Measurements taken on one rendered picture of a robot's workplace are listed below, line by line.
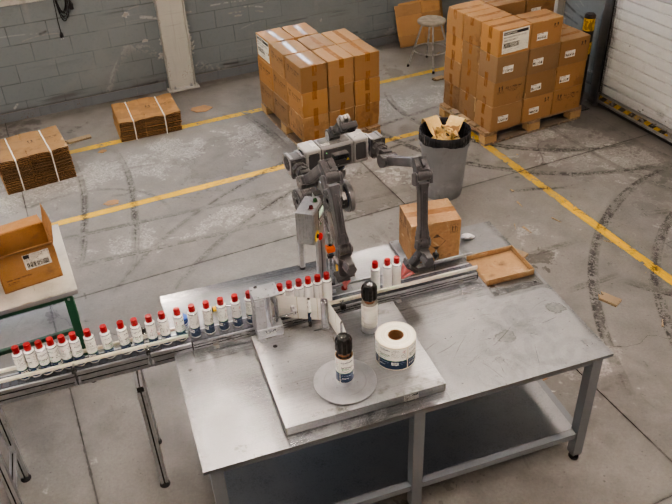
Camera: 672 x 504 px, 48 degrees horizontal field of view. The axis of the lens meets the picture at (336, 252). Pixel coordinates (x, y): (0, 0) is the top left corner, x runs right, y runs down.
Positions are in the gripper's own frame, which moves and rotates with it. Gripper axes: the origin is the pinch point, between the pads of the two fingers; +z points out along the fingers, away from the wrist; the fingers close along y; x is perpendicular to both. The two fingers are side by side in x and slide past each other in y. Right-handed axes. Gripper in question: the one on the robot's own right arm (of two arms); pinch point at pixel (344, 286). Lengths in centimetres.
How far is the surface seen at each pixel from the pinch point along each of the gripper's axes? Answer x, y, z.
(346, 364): -58, -20, -2
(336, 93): 333, 110, 44
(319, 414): -68, -38, 14
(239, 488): -44, -78, 79
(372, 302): -24.4, 6.3, -5.9
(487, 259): 15, 95, 19
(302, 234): 8.9, -18.6, -33.2
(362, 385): -60, -13, 13
